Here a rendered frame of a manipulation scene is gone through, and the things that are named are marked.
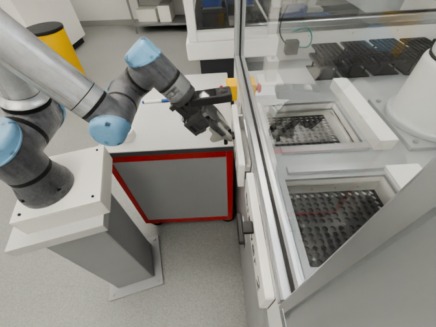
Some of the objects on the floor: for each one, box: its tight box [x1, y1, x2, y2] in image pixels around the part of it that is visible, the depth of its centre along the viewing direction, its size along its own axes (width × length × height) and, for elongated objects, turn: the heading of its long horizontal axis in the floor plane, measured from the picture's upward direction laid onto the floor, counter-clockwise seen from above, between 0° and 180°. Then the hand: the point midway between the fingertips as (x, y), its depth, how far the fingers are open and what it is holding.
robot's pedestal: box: [5, 193, 164, 302], centre depth 103 cm, size 30×30×76 cm
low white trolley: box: [98, 73, 234, 225], centre depth 137 cm, size 58×62×76 cm
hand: (231, 133), depth 70 cm, fingers closed on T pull, 3 cm apart
